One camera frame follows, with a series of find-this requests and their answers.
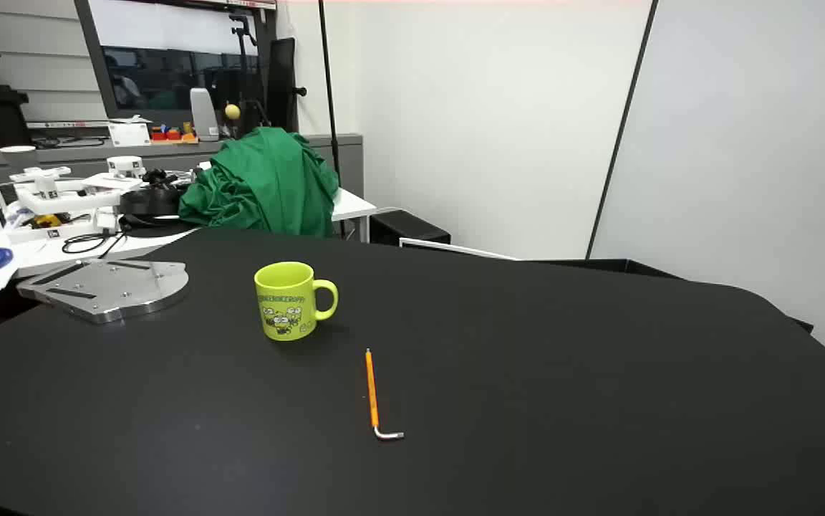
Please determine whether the black box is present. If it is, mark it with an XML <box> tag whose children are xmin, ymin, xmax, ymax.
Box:
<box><xmin>370</xmin><ymin>208</ymin><xmax>451</xmax><ymax>247</ymax></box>

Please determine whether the white side table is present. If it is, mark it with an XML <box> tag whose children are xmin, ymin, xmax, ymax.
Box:
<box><xmin>0</xmin><ymin>182</ymin><xmax>378</xmax><ymax>300</ymax></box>

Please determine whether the yellow-green ceramic mug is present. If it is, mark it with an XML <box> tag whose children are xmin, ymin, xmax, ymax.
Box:
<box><xmin>252</xmin><ymin>257</ymin><xmax>339</xmax><ymax>344</ymax></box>

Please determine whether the green cloth pile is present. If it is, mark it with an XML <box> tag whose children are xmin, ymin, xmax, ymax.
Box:
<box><xmin>173</xmin><ymin>125</ymin><xmax>342</xmax><ymax>241</ymax></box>

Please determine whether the thin black stand pole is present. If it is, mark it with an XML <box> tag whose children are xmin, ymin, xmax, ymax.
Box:
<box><xmin>315</xmin><ymin>0</ymin><xmax>342</xmax><ymax>181</ymax></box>

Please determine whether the black tripod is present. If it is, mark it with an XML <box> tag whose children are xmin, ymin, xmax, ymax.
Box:
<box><xmin>225</xmin><ymin>8</ymin><xmax>275</xmax><ymax>131</ymax></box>

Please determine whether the silver metal mounting plate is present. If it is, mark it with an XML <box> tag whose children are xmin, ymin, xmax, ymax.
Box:
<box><xmin>13</xmin><ymin>256</ymin><xmax>191</xmax><ymax>326</ymax></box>

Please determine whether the black framed monitor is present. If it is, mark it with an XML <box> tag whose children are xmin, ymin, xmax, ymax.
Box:
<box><xmin>70</xmin><ymin>0</ymin><xmax>281</xmax><ymax>135</ymax></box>

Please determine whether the small white box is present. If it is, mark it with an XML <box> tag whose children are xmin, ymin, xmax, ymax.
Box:
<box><xmin>105</xmin><ymin>115</ymin><xmax>152</xmax><ymax>148</ymax></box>

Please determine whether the black panel with white frame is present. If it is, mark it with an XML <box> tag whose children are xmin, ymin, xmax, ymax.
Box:
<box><xmin>395</xmin><ymin>235</ymin><xmax>520</xmax><ymax>264</ymax></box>

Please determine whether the black cable bundle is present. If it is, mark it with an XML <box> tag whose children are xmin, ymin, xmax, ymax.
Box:
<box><xmin>116</xmin><ymin>170</ymin><xmax>193</xmax><ymax>237</ymax></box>

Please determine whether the thin black cable loop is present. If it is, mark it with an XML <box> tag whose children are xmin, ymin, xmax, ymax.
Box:
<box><xmin>59</xmin><ymin>227</ymin><xmax>126</xmax><ymax>257</ymax></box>

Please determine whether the white plastic device frame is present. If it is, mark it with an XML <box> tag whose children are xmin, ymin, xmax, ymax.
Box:
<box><xmin>7</xmin><ymin>155</ymin><xmax>148</xmax><ymax>231</ymax></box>

